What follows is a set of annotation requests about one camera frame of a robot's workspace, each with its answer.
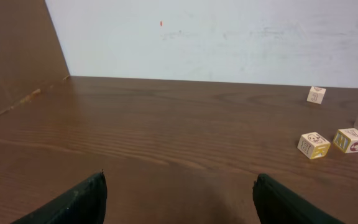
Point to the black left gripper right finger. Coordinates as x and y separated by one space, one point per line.
275 203

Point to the wooden block letter B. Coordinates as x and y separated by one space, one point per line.
313 145

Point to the wooden block number 3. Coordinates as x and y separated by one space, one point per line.
316 95

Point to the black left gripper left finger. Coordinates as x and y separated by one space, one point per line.
83 203

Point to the wooden block letter W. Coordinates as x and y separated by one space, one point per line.
346 140

